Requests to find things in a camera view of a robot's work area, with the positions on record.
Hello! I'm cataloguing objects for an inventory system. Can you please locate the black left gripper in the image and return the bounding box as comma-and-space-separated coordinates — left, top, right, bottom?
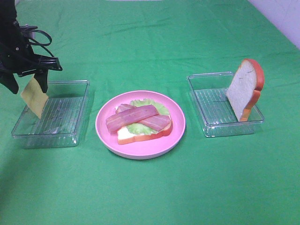
0, 38, 62, 94

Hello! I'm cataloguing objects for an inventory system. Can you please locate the yellow cheese slice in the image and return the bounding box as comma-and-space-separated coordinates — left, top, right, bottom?
21, 77, 49, 119

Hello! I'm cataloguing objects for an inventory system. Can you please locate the bread slice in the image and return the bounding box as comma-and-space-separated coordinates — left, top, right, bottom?
117, 124, 173, 144
226, 59, 265, 122

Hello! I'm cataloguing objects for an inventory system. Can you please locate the bacon strip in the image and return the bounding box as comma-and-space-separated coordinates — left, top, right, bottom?
106, 105, 159, 133
115, 104, 172, 131

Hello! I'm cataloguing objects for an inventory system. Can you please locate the green lettuce leaf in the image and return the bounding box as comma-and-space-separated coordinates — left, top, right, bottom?
126, 98, 171, 135

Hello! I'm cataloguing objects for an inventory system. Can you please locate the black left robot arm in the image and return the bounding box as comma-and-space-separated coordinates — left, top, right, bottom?
0, 0, 62, 94

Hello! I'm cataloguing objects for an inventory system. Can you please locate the clear left plastic tray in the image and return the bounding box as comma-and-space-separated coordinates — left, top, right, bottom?
11, 80, 90, 149

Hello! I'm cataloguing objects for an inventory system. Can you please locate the clear plastic tray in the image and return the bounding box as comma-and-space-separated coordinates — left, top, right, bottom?
187, 72, 264, 137
11, 80, 90, 149

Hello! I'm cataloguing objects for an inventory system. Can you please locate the pink round plate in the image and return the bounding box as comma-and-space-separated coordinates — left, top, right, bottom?
95, 90, 186, 160

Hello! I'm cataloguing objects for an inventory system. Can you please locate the clear right plastic tray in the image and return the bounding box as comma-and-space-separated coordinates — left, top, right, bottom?
187, 72, 264, 137

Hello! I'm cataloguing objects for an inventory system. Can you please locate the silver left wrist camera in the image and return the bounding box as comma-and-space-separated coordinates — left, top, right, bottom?
20, 24, 38, 38

